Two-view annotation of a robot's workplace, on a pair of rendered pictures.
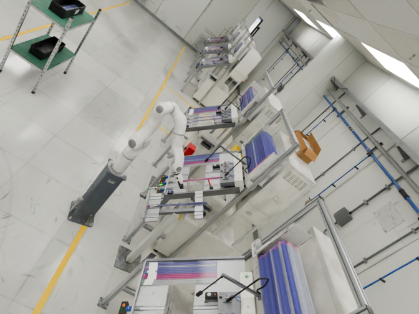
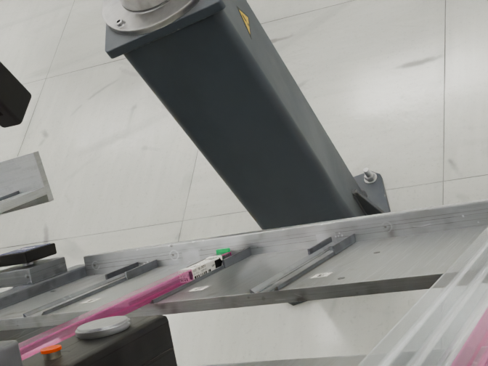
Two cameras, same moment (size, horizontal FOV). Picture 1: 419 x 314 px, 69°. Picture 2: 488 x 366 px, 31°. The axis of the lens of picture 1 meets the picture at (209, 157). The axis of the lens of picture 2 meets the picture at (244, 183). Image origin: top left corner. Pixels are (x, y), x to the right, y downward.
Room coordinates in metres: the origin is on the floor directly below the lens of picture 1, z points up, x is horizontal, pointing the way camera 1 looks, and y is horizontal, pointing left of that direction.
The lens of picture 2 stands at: (3.08, -0.17, 1.37)
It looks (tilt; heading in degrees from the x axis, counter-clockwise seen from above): 44 degrees down; 146
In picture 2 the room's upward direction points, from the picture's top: 37 degrees counter-clockwise
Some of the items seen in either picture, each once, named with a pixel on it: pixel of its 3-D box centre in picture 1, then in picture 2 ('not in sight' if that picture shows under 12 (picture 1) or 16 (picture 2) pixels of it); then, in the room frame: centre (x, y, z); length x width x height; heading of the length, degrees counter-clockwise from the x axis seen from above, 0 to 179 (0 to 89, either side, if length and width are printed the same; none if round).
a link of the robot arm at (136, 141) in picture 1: (149, 126); not in sight; (2.17, 0.52, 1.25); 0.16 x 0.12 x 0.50; 175
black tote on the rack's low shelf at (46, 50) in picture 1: (48, 47); not in sight; (3.37, 2.44, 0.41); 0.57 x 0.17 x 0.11; 19
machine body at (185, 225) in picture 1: (194, 227); not in sight; (2.91, -0.43, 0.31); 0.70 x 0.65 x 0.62; 19
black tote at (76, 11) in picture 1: (68, 7); not in sight; (3.37, 2.44, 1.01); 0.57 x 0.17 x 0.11; 19
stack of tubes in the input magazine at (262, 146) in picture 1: (260, 154); not in sight; (2.81, -0.34, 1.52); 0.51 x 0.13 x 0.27; 19
